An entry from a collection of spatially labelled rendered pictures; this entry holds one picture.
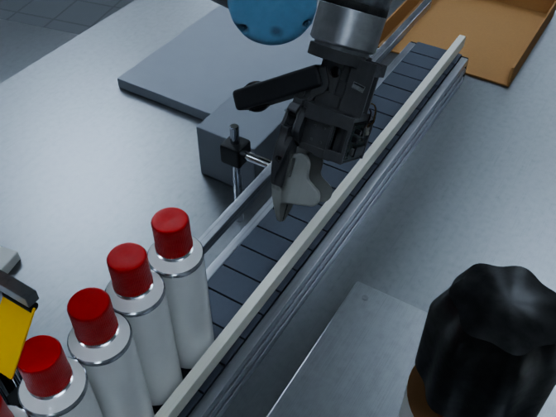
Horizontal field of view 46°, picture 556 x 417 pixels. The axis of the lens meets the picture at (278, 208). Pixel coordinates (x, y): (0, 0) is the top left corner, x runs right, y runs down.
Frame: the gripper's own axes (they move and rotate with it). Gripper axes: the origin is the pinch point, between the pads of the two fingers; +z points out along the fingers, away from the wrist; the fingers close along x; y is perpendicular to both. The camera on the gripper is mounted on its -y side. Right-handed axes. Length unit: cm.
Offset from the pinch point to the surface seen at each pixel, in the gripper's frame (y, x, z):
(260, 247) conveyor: -1.1, 0.7, 5.9
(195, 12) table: -50, 48, -16
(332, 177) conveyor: 0.4, 14.8, -2.2
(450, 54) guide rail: 4.4, 42.0, -22.0
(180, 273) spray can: 2.5, -23.2, 1.1
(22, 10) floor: -221, 161, 15
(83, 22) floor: -188, 166, 12
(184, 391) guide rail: 4.4, -20.4, 14.1
